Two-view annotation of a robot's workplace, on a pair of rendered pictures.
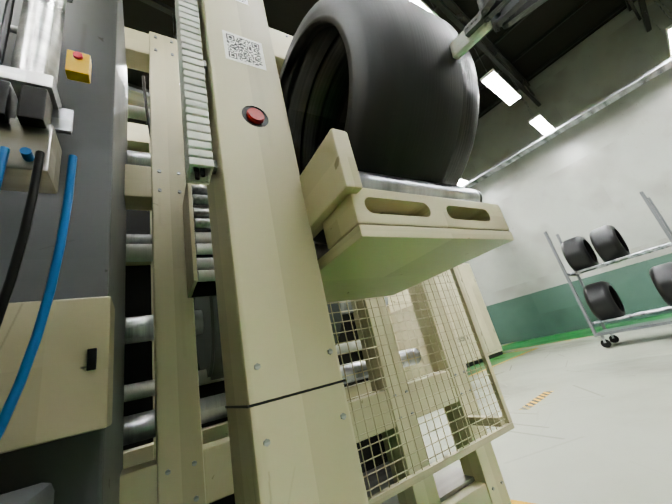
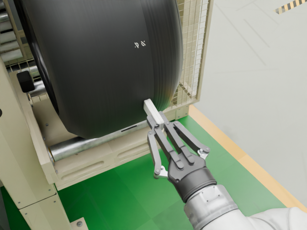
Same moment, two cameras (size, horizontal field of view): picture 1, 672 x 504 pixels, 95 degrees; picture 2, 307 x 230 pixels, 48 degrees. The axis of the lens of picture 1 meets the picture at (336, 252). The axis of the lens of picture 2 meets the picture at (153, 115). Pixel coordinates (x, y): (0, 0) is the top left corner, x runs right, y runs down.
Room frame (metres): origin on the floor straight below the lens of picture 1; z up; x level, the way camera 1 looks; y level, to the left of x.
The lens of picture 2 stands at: (-0.10, -0.37, 1.67)
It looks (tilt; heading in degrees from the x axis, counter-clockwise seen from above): 48 degrees down; 7
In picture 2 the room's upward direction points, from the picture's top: straight up
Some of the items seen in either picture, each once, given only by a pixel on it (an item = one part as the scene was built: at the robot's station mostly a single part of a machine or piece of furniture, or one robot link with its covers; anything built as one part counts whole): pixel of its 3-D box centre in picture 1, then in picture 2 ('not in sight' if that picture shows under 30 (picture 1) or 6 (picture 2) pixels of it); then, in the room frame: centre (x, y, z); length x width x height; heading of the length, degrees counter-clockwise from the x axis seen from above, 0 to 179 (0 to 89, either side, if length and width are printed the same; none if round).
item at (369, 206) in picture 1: (423, 224); (108, 147); (0.51, -0.16, 0.83); 0.36 x 0.09 x 0.06; 124
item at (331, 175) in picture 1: (294, 224); (32, 122); (0.52, 0.06, 0.90); 0.40 x 0.03 x 0.10; 34
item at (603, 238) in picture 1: (625, 272); not in sight; (4.76, -4.13, 0.96); 1.30 x 0.62 x 1.92; 40
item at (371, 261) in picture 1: (382, 271); (93, 124); (0.62, -0.08, 0.80); 0.37 x 0.36 x 0.02; 34
